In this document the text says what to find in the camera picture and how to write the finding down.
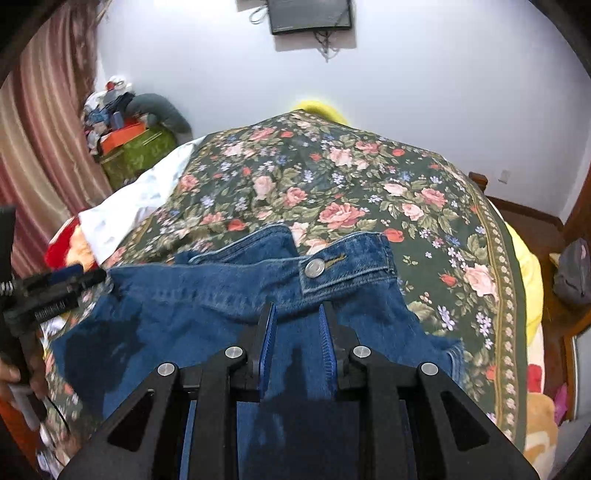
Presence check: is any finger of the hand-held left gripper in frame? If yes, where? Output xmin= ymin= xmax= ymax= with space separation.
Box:
xmin=25 ymin=264 xmax=86 ymax=289
xmin=34 ymin=269 xmax=108 ymax=300

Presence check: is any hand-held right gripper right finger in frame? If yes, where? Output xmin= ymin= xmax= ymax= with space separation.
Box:
xmin=318 ymin=300 xmax=541 ymax=480

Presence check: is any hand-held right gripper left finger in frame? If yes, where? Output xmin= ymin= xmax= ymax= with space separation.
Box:
xmin=58 ymin=302 xmax=279 ymax=480

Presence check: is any blue denim jacket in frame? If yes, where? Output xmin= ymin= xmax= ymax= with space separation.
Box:
xmin=51 ymin=222 xmax=465 ymax=480

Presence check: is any person's left hand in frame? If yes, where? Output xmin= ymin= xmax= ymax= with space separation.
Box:
xmin=0 ymin=335 xmax=49 ymax=403

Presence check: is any red plush toy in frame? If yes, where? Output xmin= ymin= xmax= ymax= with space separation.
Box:
xmin=45 ymin=220 xmax=100 ymax=274

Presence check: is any white cloth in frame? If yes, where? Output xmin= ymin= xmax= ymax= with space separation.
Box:
xmin=78 ymin=141 xmax=195 ymax=269

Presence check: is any green patterned storage box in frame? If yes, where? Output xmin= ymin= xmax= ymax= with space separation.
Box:
xmin=100 ymin=129 xmax=178 ymax=190

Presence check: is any orange box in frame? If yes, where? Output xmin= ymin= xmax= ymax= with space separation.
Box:
xmin=100 ymin=122 xmax=151 ymax=155

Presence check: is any striped red gold curtain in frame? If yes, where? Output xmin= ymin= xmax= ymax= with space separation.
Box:
xmin=0 ymin=0 xmax=114 ymax=278

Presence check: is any floral bedspread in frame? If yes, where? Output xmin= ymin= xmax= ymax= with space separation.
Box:
xmin=44 ymin=108 xmax=529 ymax=455

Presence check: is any yellow blanket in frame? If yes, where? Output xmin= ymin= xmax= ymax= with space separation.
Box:
xmin=295 ymin=99 xmax=544 ymax=343

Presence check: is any grey backpack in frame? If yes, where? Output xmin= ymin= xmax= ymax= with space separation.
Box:
xmin=551 ymin=237 xmax=591 ymax=308

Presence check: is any black monitor cable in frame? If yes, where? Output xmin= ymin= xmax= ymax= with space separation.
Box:
xmin=314 ymin=30 xmax=341 ymax=63

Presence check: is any small black wall monitor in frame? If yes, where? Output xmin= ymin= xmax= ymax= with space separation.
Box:
xmin=268 ymin=0 xmax=354 ymax=36

